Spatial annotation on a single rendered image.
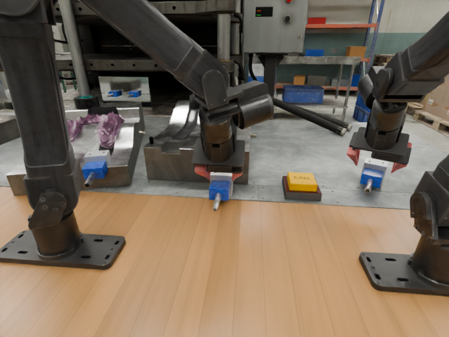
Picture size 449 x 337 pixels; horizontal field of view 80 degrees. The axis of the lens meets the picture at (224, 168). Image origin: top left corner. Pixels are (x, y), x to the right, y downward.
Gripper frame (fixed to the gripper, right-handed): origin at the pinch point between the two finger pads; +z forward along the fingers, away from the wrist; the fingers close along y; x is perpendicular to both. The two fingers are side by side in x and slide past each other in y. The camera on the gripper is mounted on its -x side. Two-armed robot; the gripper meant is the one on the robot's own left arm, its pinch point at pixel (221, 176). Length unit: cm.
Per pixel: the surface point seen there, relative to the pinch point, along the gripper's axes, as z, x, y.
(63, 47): 334, -607, 515
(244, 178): 4.8, -3.0, -5.1
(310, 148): 19.7, -25.9, -26.2
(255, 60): 174, -315, -7
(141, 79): 33, -79, 51
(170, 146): 2.1, -9.9, 14.6
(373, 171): 3.9, -6.4, -36.1
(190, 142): 1.1, -10.8, 9.3
